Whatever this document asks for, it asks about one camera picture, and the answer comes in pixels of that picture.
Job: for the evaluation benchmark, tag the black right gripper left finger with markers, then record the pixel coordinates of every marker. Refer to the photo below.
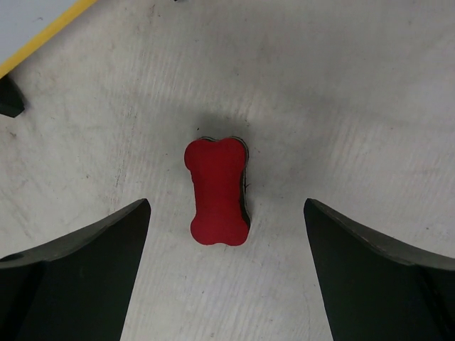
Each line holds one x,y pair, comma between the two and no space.
78,286

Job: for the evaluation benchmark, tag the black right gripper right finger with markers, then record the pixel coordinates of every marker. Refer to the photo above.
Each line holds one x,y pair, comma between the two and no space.
375,287

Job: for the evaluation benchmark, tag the red bone-shaped eraser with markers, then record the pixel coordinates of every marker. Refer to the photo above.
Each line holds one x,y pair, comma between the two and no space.
218,173

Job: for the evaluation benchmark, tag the yellow framed whiteboard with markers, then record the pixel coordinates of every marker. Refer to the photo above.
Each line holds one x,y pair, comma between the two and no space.
27,25

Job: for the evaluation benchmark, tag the black whiteboard foot far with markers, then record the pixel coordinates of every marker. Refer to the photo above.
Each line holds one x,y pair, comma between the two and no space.
11,100

